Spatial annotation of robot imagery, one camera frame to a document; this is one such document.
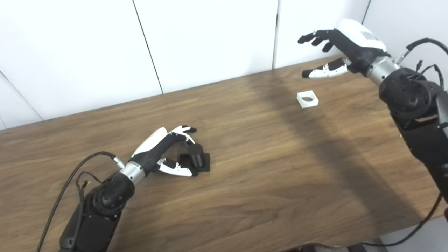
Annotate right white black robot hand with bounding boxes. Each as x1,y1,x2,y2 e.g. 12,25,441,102
297,19,391,79

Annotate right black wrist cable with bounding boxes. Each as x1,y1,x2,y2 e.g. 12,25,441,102
360,37,448,247

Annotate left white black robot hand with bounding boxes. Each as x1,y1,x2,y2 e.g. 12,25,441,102
131,125,198,177

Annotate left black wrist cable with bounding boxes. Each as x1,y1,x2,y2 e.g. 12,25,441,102
36,151,126,252

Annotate right thin arm wires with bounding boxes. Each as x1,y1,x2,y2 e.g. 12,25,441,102
414,60,445,90

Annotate black peg with square base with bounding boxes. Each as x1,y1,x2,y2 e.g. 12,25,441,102
178,143,211,173

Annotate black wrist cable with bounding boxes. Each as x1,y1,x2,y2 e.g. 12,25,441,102
360,37,448,247
36,151,126,252

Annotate white square piece with hole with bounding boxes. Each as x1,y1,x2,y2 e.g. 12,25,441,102
296,90,319,109

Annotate thin arm wires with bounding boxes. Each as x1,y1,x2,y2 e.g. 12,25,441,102
414,60,445,90
75,171,104,204

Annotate left thin arm wires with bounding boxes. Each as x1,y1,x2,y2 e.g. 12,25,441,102
75,171,104,204

